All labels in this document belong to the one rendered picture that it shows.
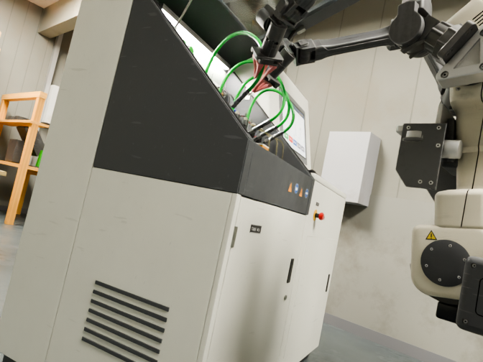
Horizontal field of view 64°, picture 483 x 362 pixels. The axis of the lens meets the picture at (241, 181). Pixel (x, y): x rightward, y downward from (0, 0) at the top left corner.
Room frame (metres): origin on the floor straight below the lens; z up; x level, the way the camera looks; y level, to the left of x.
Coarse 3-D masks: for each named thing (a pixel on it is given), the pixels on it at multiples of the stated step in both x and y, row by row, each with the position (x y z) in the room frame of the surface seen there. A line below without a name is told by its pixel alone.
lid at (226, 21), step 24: (168, 0) 1.42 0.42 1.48; (216, 0) 1.48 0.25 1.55; (240, 0) 1.53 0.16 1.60; (264, 0) 1.56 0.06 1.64; (336, 0) 1.65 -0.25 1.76; (192, 24) 1.57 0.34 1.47; (216, 24) 1.61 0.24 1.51; (240, 24) 1.66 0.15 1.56; (312, 24) 1.77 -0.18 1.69; (240, 48) 1.81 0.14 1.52
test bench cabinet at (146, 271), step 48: (96, 192) 1.31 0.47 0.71; (144, 192) 1.22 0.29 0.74; (192, 192) 1.14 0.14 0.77; (96, 240) 1.29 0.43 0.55; (144, 240) 1.20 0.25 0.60; (192, 240) 1.12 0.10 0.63; (96, 288) 1.27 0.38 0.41; (144, 288) 1.18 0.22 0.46; (192, 288) 1.11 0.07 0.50; (96, 336) 1.24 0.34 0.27; (144, 336) 1.16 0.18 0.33; (192, 336) 1.09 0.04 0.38
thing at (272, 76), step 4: (268, 68) 1.40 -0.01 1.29; (276, 68) 1.39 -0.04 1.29; (280, 68) 1.39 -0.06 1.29; (284, 68) 1.40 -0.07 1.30; (272, 72) 1.40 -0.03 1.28; (276, 72) 1.40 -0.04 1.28; (280, 72) 1.41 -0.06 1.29; (268, 76) 1.39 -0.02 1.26; (272, 76) 1.41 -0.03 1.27; (276, 76) 1.42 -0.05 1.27; (268, 80) 1.39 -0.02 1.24; (272, 80) 1.40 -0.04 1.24; (276, 80) 1.42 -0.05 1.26; (276, 84) 1.42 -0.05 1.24; (280, 84) 1.43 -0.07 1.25
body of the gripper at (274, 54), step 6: (264, 42) 1.22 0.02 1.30; (270, 42) 1.20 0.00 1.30; (252, 48) 1.25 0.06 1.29; (258, 48) 1.26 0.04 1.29; (264, 48) 1.22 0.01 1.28; (270, 48) 1.22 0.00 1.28; (276, 48) 1.22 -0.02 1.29; (258, 54) 1.23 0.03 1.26; (264, 54) 1.24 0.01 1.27; (270, 54) 1.23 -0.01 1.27; (276, 54) 1.25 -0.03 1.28; (276, 60) 1.26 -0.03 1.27; (282, 60) 1.26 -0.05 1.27
